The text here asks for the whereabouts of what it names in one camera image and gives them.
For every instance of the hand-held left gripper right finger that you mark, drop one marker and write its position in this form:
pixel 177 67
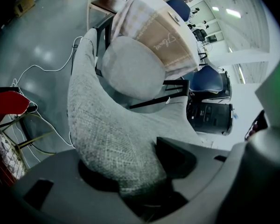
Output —
pixel 212 183

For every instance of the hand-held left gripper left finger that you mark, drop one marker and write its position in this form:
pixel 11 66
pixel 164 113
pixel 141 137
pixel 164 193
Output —
pixel 67 195

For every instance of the grey armchair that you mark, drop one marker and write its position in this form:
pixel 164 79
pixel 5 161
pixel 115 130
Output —
pixel 102 115

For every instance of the black office chair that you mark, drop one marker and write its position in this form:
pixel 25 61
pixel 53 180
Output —
pixel 200 34

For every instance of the table with checked tablecloth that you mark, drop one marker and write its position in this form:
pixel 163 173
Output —
pixel 158 31

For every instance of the floral cushion in yellow basket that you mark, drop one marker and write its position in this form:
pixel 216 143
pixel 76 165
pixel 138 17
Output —
pixel 35 140

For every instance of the floral round cushion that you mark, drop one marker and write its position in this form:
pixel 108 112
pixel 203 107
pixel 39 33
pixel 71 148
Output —
pixel 7 153

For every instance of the red armchair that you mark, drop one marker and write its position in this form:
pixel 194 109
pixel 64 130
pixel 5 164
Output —
pixel 7 101

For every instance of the white round plate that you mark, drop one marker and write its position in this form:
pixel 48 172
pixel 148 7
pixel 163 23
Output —
pixel 175 18

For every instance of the cardboard box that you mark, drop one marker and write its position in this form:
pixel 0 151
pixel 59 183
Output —
pixel 24 4

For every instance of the black mount with red button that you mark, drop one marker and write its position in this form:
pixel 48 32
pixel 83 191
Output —
pixel 256 125

